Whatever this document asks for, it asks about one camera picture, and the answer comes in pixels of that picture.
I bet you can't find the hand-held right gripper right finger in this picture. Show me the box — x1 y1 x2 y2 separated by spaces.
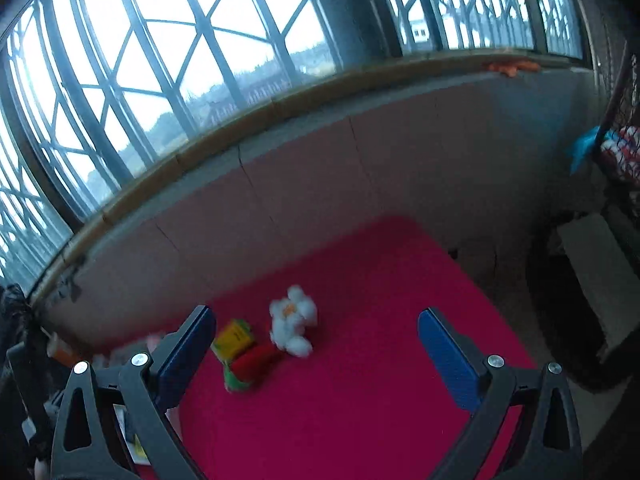
417 307 583 480

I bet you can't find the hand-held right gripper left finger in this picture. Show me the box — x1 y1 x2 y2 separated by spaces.
50 304 217 480

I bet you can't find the yellow carton box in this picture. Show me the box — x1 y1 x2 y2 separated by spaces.
211 319 254 363

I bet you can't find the orange drink cup with straw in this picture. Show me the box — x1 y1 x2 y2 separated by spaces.
47 335 87 367

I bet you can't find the red and green packet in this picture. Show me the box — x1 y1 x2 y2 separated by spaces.
223 344 284 394

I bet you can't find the red felt table cover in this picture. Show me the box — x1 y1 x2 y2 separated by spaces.
100 216 538 480

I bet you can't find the black plastic bag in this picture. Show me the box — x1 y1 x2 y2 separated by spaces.
0 282 42 356

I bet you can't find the white plush toy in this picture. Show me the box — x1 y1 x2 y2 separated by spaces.
269 285 319 359

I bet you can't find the dark round stool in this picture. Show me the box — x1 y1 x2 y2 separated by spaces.
525 207 640 393

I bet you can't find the white board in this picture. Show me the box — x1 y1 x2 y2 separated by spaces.
557 212 640 357

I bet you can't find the wooden window ledge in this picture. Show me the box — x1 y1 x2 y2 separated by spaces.
30 50 573 303

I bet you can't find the blue plastic bag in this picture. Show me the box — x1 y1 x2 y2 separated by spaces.
569 127 609 174

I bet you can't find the orange item on ledge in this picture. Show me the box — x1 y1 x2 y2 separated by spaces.
487 60 541 79

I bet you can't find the wire basket with items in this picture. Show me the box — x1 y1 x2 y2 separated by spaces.
590 42 640 203

